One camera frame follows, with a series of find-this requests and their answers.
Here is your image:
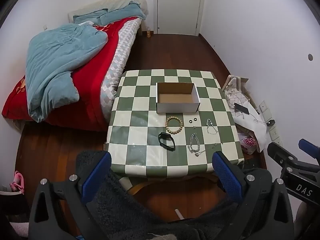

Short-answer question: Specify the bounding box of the white cardboard box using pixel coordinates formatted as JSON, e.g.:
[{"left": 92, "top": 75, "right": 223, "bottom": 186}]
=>
[{"left": 155, "top": 82, "right": 200, "bottom": 114}]

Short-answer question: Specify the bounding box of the pink plastic object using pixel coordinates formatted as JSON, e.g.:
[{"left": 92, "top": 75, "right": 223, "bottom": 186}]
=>
[{"left": 9, "top": 171, "right": 25, "bottom": 194}]

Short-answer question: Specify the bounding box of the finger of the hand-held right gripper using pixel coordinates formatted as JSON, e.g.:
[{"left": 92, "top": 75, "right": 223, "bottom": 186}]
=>
[
  {"left": 298, "top": 138, "right": 320, "bottom": 164},
  {"left": 267, "top": 142, "right": 298, "bottom": 167}
]

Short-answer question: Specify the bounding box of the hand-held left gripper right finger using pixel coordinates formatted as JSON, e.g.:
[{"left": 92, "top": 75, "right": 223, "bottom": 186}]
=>
[{"left": 212, "top": 151, "right": 295, "bottom": 240}]

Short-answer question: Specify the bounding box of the crumpled light blue pillow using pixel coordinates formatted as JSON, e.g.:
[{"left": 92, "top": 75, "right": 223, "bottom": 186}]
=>
[{"left": 100, "top": 1, "right": 147, "bottom": 26}]

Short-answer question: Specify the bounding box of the brown cardboard piece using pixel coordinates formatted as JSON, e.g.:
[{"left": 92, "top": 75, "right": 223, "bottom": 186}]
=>
[{"left": 239, "top": 77, "right": 261, "bottom": 112}]

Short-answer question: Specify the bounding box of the light blue blanket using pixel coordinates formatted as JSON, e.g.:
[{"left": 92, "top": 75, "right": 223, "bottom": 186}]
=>
[{"left": 26, "top": 23, "right": 109, "bottom": 123}]

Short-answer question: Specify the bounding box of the white charging cable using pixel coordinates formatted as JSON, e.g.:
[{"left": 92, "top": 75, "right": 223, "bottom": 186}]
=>
[{"left": 249, "top": 110, "right": 268, "bottom": 125}]

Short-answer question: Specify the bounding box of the wooden bead bracelet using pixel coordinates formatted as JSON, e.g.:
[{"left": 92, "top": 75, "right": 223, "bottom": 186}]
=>
[{"left": 165, "top": 116, "right": 184, "bottom": 135}]

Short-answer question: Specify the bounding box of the red white plastic bag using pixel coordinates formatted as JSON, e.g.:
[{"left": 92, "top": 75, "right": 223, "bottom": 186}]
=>
[{"left": 237, "top": 132, "right": 257, "bottom": 155}]

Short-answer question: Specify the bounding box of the black wristband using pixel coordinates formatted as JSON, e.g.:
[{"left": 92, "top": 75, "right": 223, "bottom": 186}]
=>
[{"left": 158, "top": 132, "right": 176, "bottom": 152}]

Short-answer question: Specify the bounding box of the white door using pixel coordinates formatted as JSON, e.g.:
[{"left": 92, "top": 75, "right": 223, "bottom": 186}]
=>
[{"left": 157, "top": 0, "right": 203, "bottom": 36}]

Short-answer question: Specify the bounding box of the bed with red cover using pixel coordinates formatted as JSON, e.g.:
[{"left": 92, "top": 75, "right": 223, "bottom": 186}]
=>
[{"left": 1, "top": 16, "right": 141, "bottom": 132}]

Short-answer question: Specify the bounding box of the white wall socket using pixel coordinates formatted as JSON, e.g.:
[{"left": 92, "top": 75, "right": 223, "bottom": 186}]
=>
[
  {"left": 268, "top": 126, "right": 281, "bottom": 142},
  {"left": 259, "top": 100, "right": 273, "bottom": 121}
]

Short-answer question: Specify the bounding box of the black smartphone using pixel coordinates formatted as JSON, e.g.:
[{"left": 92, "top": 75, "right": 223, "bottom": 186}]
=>
[{"left": 234, "top": 102, "right": 251, "bottom": 116}]

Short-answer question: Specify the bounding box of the beige padded headboard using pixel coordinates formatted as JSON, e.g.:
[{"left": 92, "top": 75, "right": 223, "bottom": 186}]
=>
[{"left": 68, "top": 0, "right": 149, "bottom": 23}]

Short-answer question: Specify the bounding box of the thin silver beaded bracelet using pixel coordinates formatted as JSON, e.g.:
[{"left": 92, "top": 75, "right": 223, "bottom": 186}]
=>
[{"left": 205, "top": 119, "right": 218, "bottom": 135}]

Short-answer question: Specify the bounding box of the white bags pile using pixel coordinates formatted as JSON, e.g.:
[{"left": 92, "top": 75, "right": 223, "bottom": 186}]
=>
[{"left": 222, "top": 76, "right": 267, "bottom": 153}]

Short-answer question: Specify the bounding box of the thick silver chain bracelet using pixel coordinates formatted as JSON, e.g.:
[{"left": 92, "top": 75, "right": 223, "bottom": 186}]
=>
[{"left": 188, "top": 133, "right": 201, "bottom": 154}]

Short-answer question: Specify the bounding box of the thin silver pendant necklace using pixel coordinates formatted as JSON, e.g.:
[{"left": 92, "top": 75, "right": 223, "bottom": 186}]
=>
[{"left": 195, "top": 142, "right": 224, "bottom": 157}]

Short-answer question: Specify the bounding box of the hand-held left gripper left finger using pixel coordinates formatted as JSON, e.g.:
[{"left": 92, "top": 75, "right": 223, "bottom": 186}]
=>
[{"left": 29, "top": 151, "right": 112, "bottom": 240}]

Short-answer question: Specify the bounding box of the grey white checkered mattress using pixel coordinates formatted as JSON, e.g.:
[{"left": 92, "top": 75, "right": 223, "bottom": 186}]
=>
[{"left": 100, "top": 19, "right": 144, "bottom": 121}]

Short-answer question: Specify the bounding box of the green white checkered tablecloth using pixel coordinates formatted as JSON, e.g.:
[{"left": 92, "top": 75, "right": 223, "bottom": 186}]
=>
[{"left": 107, "top": 69, "right": 245, "bottom": 180}]

